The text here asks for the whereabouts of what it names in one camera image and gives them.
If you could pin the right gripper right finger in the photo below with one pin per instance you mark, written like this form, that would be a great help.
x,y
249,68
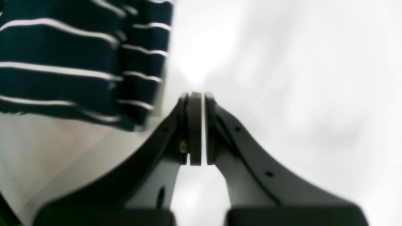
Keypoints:
x,y
261,190

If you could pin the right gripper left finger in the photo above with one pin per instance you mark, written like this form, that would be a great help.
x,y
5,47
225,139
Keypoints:
x,y
138,192

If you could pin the black white striped t-shirt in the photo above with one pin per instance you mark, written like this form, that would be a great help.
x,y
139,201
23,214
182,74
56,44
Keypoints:
x,y
99,61

